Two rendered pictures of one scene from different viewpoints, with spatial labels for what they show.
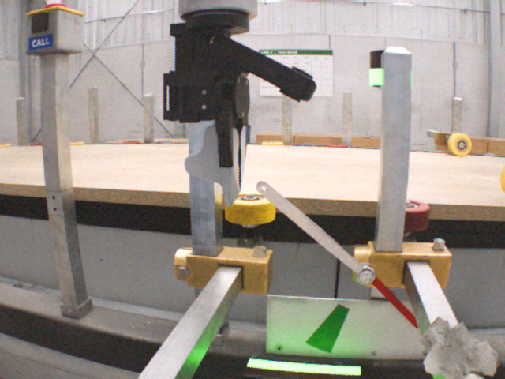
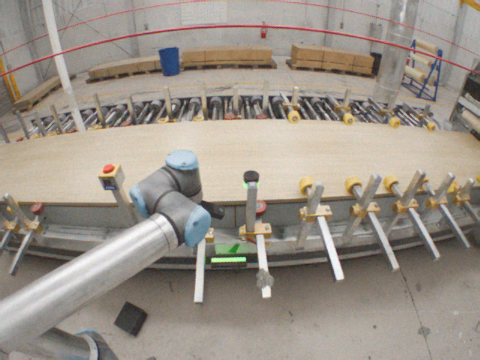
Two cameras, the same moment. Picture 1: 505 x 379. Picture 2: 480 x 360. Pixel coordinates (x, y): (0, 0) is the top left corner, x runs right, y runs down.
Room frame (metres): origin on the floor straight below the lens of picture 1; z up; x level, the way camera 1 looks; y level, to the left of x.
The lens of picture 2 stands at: (-0.09, 0.01, 1.69)
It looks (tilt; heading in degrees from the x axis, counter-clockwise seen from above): 42 degrees down; 346
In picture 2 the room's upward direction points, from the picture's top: straight up
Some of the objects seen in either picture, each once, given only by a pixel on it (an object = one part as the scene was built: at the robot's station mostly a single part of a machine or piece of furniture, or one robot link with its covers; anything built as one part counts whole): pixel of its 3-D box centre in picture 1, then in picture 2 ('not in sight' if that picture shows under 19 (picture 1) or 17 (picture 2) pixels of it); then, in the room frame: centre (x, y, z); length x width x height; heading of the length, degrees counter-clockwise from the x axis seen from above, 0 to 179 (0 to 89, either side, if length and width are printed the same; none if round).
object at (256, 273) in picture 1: (223, 268); (199, 235); (0.54, 0.04, 0.83); 0.14 x 0.06 x 0.05; 78
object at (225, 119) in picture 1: (226, 125); not in sight; (0.43, 0.03, 1.03); 0.05 x 0.02 x 0.09; 169
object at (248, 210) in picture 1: (250, 229); not in sight; (0.63, 0.00, 0.85); 0.08 x 0.08 x 0.11
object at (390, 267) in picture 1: (400, 264); (254, 231); (0.49, -0.20, 0.85); 0.14 x 0.06 x 0.05; 78
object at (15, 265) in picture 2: not in sight; (27, 241); (0.64, 1.02, 0.84); 0.44 x 0.03 x 0.04; 168
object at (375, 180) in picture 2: not in sight; (358, 214); (0.39, -0.67, 0.92); 0.04 x 0.04 x 0.48; 78
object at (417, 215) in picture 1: (402, 235); (256, 212); (0.58, -0.24, 0.85); 0.08 x 0.08 x 0.11
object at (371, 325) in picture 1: (357, 331); (243, 248); (0.47, -0.15, 0.75); 0.26 x 0.01 x 0.10; 78
